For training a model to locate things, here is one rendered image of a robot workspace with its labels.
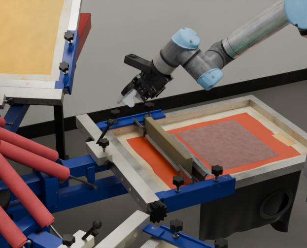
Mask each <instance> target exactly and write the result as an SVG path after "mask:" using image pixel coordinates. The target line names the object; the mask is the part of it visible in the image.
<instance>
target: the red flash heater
mask: <svg viewBox="0 0 307 248"><path fill-rule="evenodd" d="M90 29H91V13H80V19H79V26H78V33H79V45H78V52H77V59H76V62H77V60H78V57H79V55H80V53H81V50H82V48H83V46H84V43H85V41H86V39H87V36H88V34H89V32H90Z"/></svg>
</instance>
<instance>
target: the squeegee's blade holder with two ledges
mask: <svg viewBox="0 0 307 248"><path fill-rule="evenodd" d="M145 138H146V139H147V140H148V141H149V142H150V143H151V144H152V145H153V146H154V147H155V149H156V150H157V151H158V152H159V153H160V154H161V155H162V156H163V157H164V158H165V159H166V160H167V161H168V163H169V164H170V165H171V166H172V167H173V168H174V169H175V170H176V171H177V172H178V173H180V168H179V167H178V166H177V165H176V164H175V163H174V162H173V161H172V160H171V159H170V157H169V156H168V155H167V154H166V153H165V152H164V151H163V150H162V149H161V148H160V147H159V146H158V145H157V144H156V143H155V142H154V141H153V139H152V138H151V137H150V136H149V135H148V134H147V135H145Z"/></svg>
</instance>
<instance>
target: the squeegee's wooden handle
mask: <svg viewBox="0 0 307 248"><path fill-rule="evenodd" d="M145 134H146V135H147V134H148V135H149V136H150V137H151V138H152V139H153V141H154V142H155V143H156V144H157V145H158V146H159V147H160V148H161V149H162V150H163V151H164V152H165V153H166V154H167V155H168V156H169V157H170V159H171V160H172V161H173V162H174V163H175V164H176V165H177V166H178V167H179V164H180V165H181V166H182V167H183V168H184V169H185V170H186V171H187V172H188V173H189V174H192V163H193V158H192V157H191V156H190V155H189V154H188V153H187V152H186V151H185V150H184V149H183V148H182V147H181V146H180V145H179V144H178V143H177V142H176V141H175V140H174V139H173V138H172V137H171V136H170V135H169V134H168V133H167V132H166V131H165V130H164V129H163V128H162V127H161V126H160V125H159V124H158V123H157V122H156V121H155V120H154V119H153V118H152V117H147V118H145ZM179 168H180V167H179Z"/></svg>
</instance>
